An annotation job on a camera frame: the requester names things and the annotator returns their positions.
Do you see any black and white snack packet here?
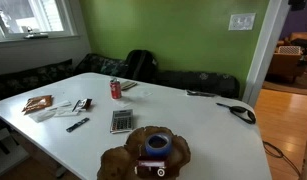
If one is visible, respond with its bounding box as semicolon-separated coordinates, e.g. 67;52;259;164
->
71;98;94;113

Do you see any orange snack packet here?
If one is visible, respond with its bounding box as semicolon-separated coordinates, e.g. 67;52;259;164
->
21;94;54;114

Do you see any black backpack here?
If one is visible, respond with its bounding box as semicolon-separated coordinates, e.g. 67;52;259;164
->
124;49;159;84

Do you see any red soda can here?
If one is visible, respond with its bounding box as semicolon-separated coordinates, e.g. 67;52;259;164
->
109;77;123;100

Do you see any grey calculator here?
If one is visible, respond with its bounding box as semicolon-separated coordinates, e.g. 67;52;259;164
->
109;108;135;135

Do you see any short dark floral cushion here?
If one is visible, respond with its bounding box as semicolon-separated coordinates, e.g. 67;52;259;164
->
73;52;129;79

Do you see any blue tape roll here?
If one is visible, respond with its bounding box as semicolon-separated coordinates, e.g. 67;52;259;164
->
144;132;173;158

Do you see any red toy wagon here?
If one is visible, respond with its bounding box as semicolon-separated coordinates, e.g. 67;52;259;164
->
133;154;169;178

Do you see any flat black bar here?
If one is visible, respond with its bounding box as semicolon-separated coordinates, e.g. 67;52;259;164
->
65;117;91;134

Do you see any white framed window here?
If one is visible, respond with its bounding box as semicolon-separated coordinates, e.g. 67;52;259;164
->
0;0;79;43

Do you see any dark floral bench cushion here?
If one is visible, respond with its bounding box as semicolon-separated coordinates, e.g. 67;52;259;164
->
0;58;74;103

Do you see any dark windowsill tray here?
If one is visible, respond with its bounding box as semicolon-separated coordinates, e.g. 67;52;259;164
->
23;26;50;40

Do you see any orange armchair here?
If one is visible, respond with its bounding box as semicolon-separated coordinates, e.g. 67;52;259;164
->
266;45;306;85

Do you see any white light switch plate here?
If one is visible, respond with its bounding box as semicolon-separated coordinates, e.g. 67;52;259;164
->
227;12;257;32

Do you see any black floor cable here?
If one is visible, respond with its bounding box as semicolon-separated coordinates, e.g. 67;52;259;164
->
261;140;303;178

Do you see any black wall box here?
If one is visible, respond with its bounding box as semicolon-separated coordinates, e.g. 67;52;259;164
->
287;0;307;11

